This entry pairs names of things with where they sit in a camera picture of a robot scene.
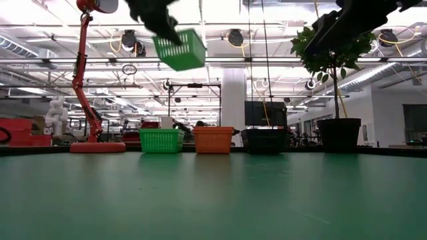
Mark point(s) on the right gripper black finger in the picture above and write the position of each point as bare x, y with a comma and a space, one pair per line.
320, 43

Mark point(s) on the black plant pot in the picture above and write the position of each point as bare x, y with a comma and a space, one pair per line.
338, 135

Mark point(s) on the black monitor screen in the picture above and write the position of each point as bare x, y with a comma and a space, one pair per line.
265, 113

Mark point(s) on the white building column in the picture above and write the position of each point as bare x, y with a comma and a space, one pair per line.
233, 96

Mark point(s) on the red storage box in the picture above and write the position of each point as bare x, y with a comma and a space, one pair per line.
20, 131

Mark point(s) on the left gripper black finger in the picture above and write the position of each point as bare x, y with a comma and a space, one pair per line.
173, 37

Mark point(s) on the green leafy potted tree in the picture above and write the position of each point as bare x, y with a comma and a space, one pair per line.
330, 63

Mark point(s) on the black metal frame stand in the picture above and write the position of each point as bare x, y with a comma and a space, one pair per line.
169, 100

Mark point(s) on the grey ceiling air duct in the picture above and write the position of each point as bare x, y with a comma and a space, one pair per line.
20, 50

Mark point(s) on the red tool cart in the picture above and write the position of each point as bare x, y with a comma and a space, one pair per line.
131, 136

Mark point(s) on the small white box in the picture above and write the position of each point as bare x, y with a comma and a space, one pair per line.
166, 122

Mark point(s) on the red desk lamp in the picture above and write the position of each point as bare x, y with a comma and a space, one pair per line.
81, 76

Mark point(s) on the green slotted plastic basket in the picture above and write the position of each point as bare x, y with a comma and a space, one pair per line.
161, 141
185, 53

